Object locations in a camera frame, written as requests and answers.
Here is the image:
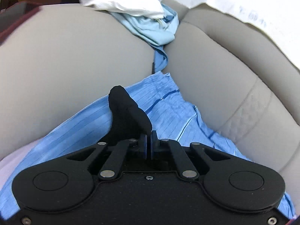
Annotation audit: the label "white crumpled cloth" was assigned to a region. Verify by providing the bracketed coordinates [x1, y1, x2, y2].
[79, 0, 165, 19]

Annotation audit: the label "black pants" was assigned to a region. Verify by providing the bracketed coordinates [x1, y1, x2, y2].
[100, 85, 152, 145]

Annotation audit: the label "blue checkered bed sheet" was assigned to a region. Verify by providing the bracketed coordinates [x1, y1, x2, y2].
[0, 44, 296, 221]

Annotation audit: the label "light blue crumpled cloth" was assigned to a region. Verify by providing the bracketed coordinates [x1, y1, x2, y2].
[110, 4, 179, 47]

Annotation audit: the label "beige padded headboard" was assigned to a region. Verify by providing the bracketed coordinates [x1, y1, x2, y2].
[161, 0, 300, 173]

